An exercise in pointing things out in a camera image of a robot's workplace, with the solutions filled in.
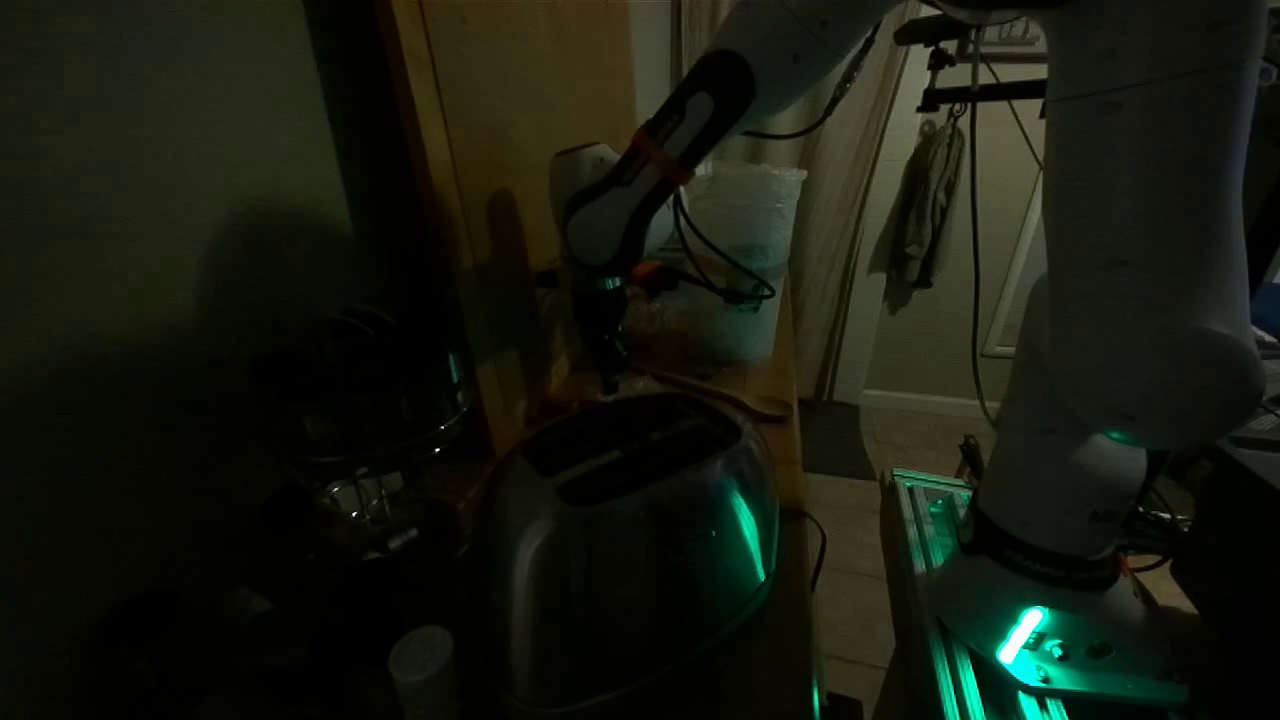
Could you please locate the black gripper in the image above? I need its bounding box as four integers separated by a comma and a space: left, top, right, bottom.
565, 243, 649, 398

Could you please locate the white lined trash bin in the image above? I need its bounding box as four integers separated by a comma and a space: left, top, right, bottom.
635, 160, 808, 373

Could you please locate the silver toaster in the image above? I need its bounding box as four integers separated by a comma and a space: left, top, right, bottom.
476, 387, 793, 720

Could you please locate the dark glass jar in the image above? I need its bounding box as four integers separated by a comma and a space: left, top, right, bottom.
258, 299, 476, 550

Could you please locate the hanging grey cloth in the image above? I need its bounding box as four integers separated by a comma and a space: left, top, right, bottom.
869, 115, 968, 321

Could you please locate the white cylinder container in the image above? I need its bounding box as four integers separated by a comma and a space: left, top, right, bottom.
383, 618, 463, 720

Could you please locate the thin hanging black cable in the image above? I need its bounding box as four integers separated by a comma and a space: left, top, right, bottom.
958, 34, 1054, 433

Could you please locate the aluminium frame rail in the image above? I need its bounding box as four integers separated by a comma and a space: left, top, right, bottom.
873, 465, 991, 720

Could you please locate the black camera stand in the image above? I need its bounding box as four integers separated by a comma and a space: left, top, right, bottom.
889, 8, 1061, 118

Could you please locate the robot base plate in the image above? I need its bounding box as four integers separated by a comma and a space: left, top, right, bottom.
928, 550, 1196, 713

